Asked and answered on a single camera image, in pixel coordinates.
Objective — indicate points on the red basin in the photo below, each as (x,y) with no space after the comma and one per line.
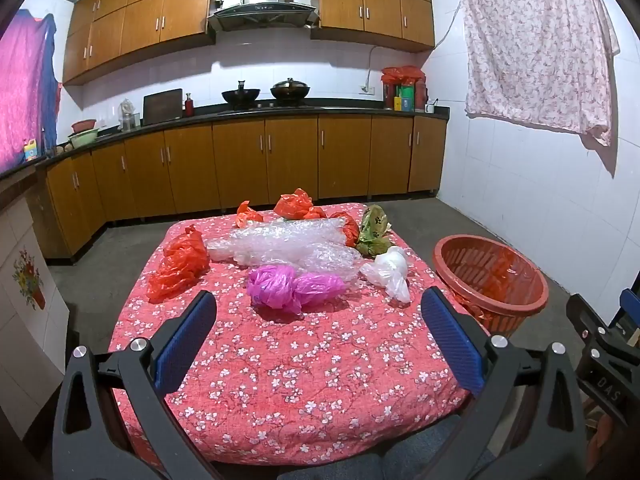
(83,125)

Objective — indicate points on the small red plastic bag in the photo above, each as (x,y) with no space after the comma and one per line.
(348,227)
(248,214)
(295,205)

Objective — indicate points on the red plastic basket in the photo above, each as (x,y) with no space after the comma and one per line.
(500,305)

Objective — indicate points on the white board with flower print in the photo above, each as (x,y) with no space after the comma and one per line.
(30,320)

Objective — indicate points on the wooden lower cabinets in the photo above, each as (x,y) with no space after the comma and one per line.
(240,160)

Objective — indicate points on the red floral tablecloth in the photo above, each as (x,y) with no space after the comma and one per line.
(300,370)

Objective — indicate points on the black wok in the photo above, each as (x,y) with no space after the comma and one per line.
(241,96)

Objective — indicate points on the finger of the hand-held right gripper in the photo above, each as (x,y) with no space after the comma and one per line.
(631,305)
(582,317)

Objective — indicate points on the green patterned plastic bag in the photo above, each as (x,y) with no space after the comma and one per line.
(375,230)

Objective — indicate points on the yellow bottle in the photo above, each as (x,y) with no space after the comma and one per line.
(31,151)

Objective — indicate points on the clear bubble wrap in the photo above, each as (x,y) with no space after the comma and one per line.
(325,262)
(270,240)

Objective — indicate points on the black kitchen countertop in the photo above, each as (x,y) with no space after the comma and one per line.
(345,109)

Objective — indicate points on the white plastic bag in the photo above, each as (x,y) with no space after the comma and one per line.
(390,267)

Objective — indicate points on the pink plastic bag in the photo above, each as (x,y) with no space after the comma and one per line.
(272,285)

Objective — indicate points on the black pot with lid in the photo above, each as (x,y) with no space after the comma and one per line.
(290,91)

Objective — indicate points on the hanging pink floral sheet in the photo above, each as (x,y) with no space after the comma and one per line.
(535,50)

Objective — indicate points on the clear jar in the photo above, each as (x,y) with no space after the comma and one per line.
(128,117)

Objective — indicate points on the red thermos flask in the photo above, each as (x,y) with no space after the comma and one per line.
(389,96)
(421,95)

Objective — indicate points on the wooden cabinets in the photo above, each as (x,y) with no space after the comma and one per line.
(240,160)
(150,20)

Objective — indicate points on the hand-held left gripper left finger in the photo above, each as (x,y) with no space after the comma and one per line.
(185,345)

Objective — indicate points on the pink hanging cloth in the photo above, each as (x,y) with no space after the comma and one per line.
(25,85)

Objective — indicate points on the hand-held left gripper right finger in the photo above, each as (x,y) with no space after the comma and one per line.
(452,340)

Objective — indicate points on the red bottle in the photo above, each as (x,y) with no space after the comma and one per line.
(189,106)

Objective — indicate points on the wooden upper cabinets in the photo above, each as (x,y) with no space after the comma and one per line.
(150,20)

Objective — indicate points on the green basin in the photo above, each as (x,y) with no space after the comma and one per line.
(82,139)

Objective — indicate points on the red bag on flasks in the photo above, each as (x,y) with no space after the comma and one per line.
(402,75)

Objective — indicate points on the large red plastic bag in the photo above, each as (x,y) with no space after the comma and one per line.
(177,265)

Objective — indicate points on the green canister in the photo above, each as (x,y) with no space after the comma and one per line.
(406,97)

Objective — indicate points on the dark cutting board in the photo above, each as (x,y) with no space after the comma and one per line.
(162,106)

